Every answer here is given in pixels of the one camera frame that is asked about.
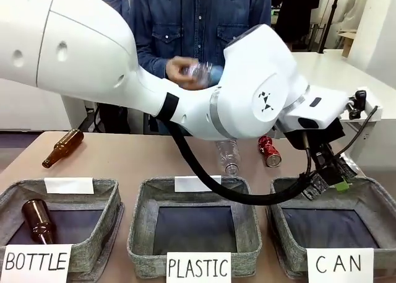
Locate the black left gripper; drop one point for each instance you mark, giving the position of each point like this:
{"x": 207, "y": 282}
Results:
{"x": 323, "y": 159}

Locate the crushed clear plastic bottle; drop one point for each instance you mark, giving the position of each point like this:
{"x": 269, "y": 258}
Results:
{"x": 205, "y": 74}

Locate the person's denim right forearm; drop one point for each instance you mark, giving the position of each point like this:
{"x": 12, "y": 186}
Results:
{"x": 150, "y": 61}

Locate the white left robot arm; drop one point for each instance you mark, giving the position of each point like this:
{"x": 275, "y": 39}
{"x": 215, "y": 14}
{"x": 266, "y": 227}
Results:
{"x": 92, "y": 47}

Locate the grey fabric basket can label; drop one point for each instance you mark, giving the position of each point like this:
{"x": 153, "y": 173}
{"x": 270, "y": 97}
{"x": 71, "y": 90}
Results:
{"x": 383, "y": 208}

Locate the crushed red can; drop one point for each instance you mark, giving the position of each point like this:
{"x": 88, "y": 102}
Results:
{"x": 269, "y": 151}

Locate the paper sign reading can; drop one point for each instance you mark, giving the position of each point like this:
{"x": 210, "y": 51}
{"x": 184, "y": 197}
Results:
{"x": 339, "y": 264}

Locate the grey fabric basket plastic label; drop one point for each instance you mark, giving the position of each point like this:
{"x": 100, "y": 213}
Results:
{"x": 145, "y": 211}

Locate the grey fabric basket bottle label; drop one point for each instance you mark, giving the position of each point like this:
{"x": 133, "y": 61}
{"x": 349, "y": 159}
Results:
{"x": 102, "y": 208}

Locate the person's right hand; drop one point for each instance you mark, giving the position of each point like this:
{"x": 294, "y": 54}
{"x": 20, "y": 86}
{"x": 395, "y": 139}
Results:
{"x": 178, "y": 71}

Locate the white background table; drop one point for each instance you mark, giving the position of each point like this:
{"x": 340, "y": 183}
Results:
{"x": 349, "y": 72}

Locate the cardboard piece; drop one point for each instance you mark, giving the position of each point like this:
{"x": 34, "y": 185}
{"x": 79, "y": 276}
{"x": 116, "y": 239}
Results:
{"x": 347, "y": 41}

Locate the paper sign reading plastic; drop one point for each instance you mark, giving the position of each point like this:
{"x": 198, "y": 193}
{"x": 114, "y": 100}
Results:
{"x": 198, "y": 267}

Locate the black tripod pole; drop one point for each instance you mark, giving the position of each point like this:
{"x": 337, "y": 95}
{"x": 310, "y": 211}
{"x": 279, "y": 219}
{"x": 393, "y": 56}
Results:
{"x": 331, "y": 16}

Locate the background person in black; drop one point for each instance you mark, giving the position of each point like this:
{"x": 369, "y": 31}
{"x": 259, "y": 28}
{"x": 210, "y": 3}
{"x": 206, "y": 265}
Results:
{"x": 294, "y": 13}

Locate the person's denim shirt torso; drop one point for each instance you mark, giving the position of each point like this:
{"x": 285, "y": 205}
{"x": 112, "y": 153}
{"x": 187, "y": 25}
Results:
{"x": 198, "y": 23}

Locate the blank white paper card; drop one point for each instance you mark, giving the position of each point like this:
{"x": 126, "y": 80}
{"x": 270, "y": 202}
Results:
{"x": 68, "y": 185}

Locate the brown glass bottle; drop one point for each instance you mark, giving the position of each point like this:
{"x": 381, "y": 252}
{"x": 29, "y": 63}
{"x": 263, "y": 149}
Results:
{"x": 63, "y": 148}
{"x": 37, "y": 221}

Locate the white side desk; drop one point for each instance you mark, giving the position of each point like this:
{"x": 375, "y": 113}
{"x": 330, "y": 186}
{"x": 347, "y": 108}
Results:
{"x": 34, "y": 109}

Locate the paper sign reading bottle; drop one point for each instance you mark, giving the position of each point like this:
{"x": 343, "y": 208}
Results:
{"x": 35, "y": 262}

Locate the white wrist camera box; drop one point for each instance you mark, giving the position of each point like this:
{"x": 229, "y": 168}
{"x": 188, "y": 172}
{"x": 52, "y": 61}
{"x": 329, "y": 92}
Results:
{"x": 321, "y": 109}

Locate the black clamp mount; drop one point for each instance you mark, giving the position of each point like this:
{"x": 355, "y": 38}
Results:
{"x": 359, "y": 98}

